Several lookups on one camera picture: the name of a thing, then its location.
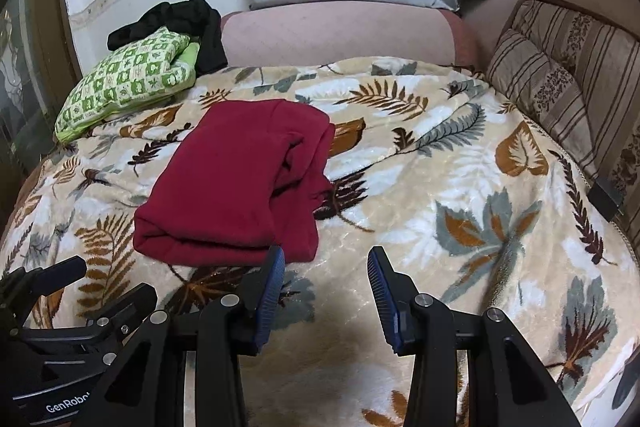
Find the red knit sweater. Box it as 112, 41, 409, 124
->
132, 100, 334, 267

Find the wooden wardrobe door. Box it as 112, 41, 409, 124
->
1, 0, 80, 222

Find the green white patterned pillow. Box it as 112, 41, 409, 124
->
54, 27, 200, 144

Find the brown striped cushion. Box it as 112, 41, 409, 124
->
487, 0, 639, 195

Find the black garment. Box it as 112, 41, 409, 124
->
106, 0, 228, 77

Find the pink quilted bolster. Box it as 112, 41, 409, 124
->
222, 1, 480, 69

